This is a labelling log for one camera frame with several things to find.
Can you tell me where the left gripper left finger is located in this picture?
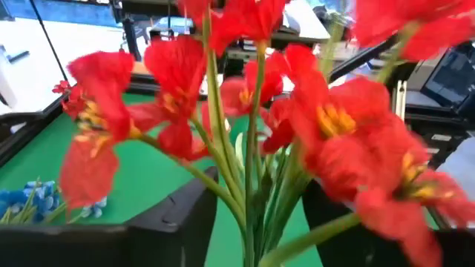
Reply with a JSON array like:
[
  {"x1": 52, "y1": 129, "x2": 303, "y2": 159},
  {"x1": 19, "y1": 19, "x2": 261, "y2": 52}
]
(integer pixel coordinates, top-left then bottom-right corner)
[{"x1": 0, "y1": 165, "x2": 219, "y2": 267}]

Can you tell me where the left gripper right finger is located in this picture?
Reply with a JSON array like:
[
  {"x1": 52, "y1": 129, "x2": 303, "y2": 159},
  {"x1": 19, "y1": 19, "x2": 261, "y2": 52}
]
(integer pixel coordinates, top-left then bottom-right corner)
[{"x1": 301, "y1": 179, "x2": 475, "y2": 267}]

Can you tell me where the blue artificial flower bunch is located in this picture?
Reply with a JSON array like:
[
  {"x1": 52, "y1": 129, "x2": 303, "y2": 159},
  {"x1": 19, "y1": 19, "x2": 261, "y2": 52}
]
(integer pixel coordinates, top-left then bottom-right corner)
[{"x1": 0, "y1": 179, "x2": 108, "y2": 225}]

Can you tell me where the red artificial flower bunch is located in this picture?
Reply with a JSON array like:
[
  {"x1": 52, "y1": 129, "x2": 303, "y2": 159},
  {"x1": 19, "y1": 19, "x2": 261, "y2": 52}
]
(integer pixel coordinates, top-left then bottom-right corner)
[{"x1": 51, "y1": 0, "x2": 475, "y2": 267}]

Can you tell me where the green table mat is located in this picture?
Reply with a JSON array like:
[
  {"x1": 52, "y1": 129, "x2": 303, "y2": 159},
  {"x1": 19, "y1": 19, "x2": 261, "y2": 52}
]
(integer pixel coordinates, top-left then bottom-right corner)
[{"x1": 0, "y1": 92, "x2": 442, "y2": 267}]

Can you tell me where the thick black pole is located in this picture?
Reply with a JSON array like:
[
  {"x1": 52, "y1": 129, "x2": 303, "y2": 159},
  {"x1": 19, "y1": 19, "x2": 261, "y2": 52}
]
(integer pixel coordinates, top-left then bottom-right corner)
[{"x1": 120, "y1": 16, "x2": 144, "y2": 62}]

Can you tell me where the black tripod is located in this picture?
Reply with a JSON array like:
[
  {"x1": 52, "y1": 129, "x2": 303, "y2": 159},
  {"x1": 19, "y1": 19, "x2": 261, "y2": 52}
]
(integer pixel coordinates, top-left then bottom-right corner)
[{"x1": 28, "y1": 0, "x2": 71, "y2": 82}]

